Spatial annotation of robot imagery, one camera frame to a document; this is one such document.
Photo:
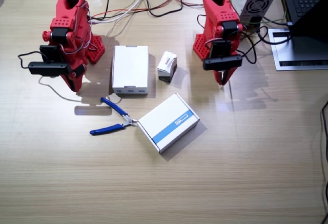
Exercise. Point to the small white carton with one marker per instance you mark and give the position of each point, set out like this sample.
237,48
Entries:
166,65

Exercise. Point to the white box with blue stripe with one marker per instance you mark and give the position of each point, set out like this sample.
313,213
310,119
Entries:
169,122

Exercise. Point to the black bar camera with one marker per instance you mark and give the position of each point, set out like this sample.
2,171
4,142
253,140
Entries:
223,62
48,69

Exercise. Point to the clear tape piece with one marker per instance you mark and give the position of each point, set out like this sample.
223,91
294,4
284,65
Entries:
96,2

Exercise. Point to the plain white box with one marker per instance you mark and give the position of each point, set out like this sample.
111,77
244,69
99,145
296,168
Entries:
130,66

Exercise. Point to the red robot arm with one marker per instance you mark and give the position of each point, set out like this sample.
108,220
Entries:
217,11
71,11

